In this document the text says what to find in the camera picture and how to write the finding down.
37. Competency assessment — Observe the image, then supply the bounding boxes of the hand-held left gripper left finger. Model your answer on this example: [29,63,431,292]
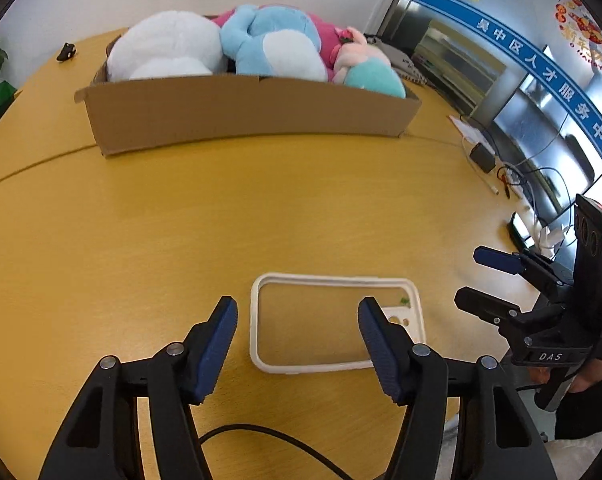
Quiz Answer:
[38,296,239,480]

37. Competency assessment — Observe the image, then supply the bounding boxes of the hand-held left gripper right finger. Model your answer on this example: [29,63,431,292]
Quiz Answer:
[357,296,556,480]

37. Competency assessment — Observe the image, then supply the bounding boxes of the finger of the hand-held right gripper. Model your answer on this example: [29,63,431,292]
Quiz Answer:
[473,245,576,293]
[453,286,526,333]

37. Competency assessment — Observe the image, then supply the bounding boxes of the white phone case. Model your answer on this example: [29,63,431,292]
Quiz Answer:
[249,272,427,375]

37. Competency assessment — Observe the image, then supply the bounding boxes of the cardboard box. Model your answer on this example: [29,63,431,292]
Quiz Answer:
[75,15,423,158]

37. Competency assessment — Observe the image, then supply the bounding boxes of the pink plush bear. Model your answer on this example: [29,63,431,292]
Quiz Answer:
[211,9,354,68]

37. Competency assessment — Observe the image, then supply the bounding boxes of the light blue plush toy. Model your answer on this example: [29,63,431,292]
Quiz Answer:
[220,4,334,82]

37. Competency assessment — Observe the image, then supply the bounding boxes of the person's right forearm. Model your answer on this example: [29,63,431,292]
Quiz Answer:
[556,385,602,438]

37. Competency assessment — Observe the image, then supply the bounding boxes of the person's right hand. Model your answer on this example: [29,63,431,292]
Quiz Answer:
[528,300,602,396]

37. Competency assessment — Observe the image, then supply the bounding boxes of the black phone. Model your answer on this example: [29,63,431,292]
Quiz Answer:
[511,210,542,251]

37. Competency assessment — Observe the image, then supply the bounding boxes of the white pen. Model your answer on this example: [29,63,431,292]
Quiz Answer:
[473,167,500,196]

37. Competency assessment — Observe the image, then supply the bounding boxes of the black power adapter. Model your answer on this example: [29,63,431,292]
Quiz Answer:
[470,142,496,173]

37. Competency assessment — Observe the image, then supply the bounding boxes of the white paper sheet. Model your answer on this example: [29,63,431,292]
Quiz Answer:
[448,114,496,146]

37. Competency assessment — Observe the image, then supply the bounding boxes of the metal shelf cabinet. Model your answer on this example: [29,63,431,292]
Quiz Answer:
[413,15,506,111]

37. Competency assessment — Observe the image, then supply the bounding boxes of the blue glass banner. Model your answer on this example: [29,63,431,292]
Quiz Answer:
[412,0,602,186]

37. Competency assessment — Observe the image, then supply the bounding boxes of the grey cloth bag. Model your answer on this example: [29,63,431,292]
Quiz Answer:
[363,32,429,86]

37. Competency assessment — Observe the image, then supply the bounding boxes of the pale pink teal plush toy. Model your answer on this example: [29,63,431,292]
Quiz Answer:
[331,26,407,99]

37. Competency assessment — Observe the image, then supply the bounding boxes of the red festive window sticker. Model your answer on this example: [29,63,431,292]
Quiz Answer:
[555,0,602,73]

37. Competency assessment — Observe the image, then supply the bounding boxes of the white plush toy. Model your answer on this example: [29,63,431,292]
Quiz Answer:
[106,10,228,82]

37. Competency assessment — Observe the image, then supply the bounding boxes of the black desk cables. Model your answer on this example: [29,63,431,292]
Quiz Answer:
[496,110,582,221]

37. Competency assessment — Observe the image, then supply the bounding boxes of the black cable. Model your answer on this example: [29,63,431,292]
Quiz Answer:
[198,425,352,480]

